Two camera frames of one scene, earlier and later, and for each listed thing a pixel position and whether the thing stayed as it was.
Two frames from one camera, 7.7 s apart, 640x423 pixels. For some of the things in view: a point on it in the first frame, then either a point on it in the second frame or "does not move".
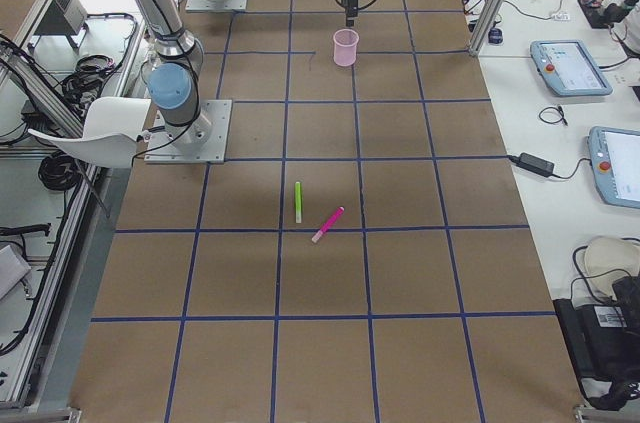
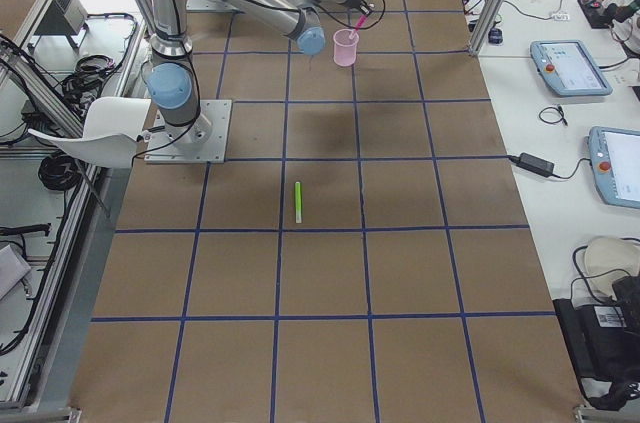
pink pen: (328, 224) → (360, 24)
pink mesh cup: (345, 47) does not move
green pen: (298, 202) does not move
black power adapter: (533, 163) does not move
